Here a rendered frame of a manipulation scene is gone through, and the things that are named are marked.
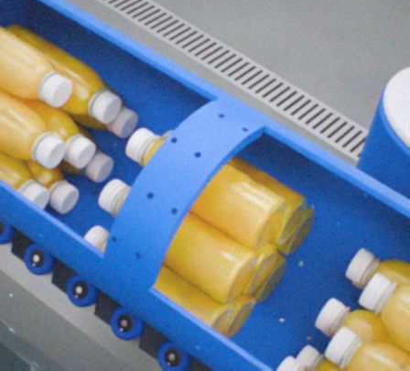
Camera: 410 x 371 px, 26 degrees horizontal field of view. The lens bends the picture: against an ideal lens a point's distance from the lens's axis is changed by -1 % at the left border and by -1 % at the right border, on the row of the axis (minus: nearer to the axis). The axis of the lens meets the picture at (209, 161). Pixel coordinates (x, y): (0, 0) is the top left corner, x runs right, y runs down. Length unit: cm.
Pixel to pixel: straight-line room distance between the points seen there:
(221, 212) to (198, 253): 5
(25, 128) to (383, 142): 57
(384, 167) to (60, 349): 57
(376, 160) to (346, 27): 210
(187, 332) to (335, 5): 273
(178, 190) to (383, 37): 262
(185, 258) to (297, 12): 257
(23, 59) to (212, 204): 31
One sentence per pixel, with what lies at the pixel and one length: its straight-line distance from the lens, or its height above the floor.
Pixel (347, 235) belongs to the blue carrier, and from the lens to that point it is 115.
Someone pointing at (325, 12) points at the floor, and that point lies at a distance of 356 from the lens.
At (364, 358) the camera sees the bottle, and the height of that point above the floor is 112.
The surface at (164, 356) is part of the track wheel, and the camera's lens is 111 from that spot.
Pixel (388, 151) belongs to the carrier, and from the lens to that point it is 140.
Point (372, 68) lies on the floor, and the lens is 333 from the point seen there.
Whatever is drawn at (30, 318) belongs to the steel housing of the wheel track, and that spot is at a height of 87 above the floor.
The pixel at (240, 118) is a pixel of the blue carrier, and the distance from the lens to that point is 101.
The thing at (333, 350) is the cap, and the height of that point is 111.
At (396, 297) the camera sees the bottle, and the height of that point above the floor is 117.
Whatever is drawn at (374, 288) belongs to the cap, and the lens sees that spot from 96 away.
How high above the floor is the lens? 187
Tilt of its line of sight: 43 degrees down
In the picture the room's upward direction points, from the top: 11 degrees clockwise
